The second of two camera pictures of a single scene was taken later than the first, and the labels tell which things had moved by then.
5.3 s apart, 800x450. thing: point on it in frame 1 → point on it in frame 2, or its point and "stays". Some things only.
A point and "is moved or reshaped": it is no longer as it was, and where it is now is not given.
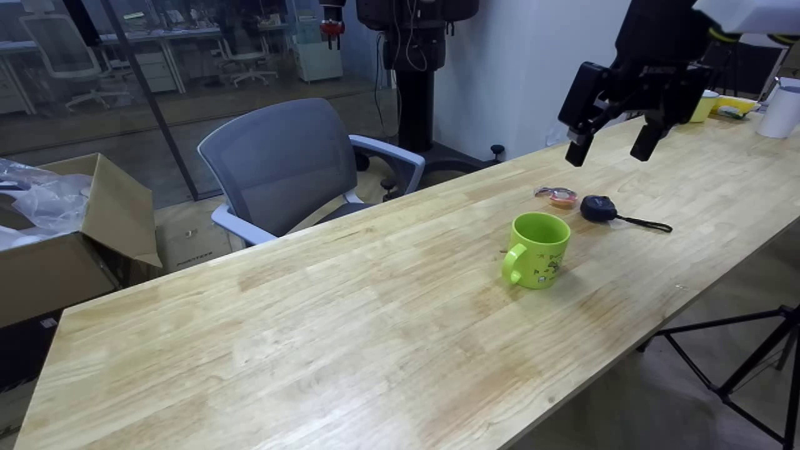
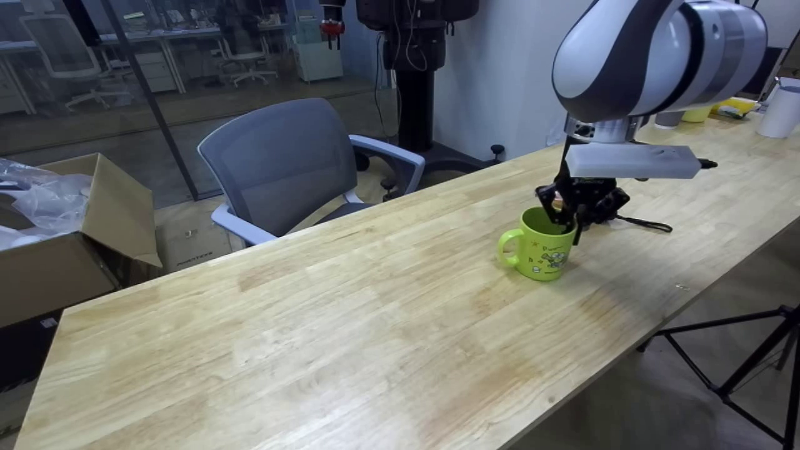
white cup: x=777 y=109 stays
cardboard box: x=118 y=230 stays
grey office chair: x=288 y=162 stays
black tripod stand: x=786 y=336 stays
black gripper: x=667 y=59 → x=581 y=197
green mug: x=538 y=245 is moved or reshaped
